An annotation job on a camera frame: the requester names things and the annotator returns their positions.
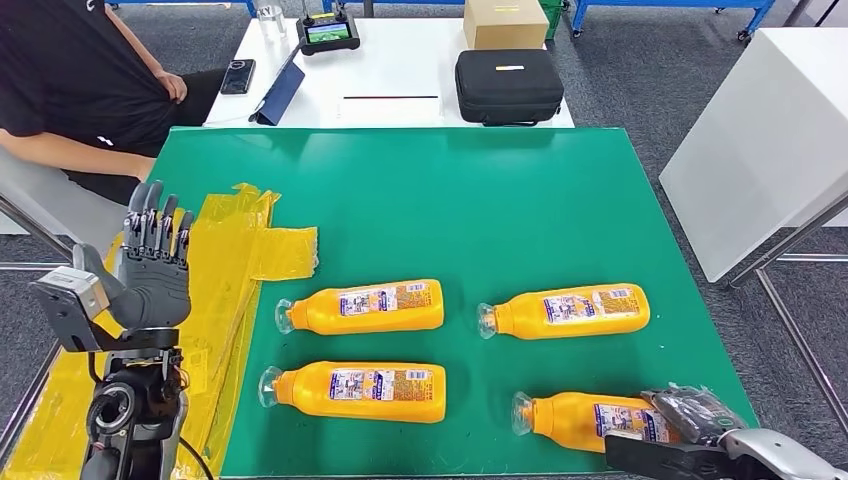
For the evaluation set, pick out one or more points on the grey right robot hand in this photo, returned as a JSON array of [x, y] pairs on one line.
[[696, 414]]

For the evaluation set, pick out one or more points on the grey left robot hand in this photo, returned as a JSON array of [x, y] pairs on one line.
[[156, 291]]

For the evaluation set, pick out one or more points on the orange juice bottle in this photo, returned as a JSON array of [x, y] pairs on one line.
[[563, 420], [358, 407], [563, 328], [371, 318]]

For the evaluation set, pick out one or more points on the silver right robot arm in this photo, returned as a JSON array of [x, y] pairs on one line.
[[782, 457]]

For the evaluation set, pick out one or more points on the yellow plastic film patch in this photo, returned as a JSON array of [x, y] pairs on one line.
[[218, 265]]

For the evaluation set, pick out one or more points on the black smartphone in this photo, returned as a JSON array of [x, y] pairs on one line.
[[237, 76]]

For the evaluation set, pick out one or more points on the person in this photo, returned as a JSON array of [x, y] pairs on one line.
[[60, 79]]

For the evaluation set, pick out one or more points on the blue tablet cover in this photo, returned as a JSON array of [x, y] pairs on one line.
[[281, 93]]

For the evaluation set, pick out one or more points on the clear glass cup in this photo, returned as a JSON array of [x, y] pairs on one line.
[[270, 23]]

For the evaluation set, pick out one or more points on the green table mat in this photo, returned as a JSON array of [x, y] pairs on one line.
[[464, 212]]

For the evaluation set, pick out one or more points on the black remote controller with screen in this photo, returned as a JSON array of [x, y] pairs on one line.
[[328, 33]]

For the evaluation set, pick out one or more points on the white desk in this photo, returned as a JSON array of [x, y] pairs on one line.
[[397, 66]]

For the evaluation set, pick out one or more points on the black zip case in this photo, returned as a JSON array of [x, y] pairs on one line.
[[507, 89]]

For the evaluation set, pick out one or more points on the blue metal rack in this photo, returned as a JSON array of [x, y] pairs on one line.
[[662, 2]]

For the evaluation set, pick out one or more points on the green plastic crate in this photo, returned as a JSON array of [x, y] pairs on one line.
[[551, 20]]

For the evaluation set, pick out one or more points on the brown cardboard box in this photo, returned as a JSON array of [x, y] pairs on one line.
[[503, 26]]

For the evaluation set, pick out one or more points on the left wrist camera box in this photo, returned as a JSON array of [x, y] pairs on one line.
[[66, 298]]

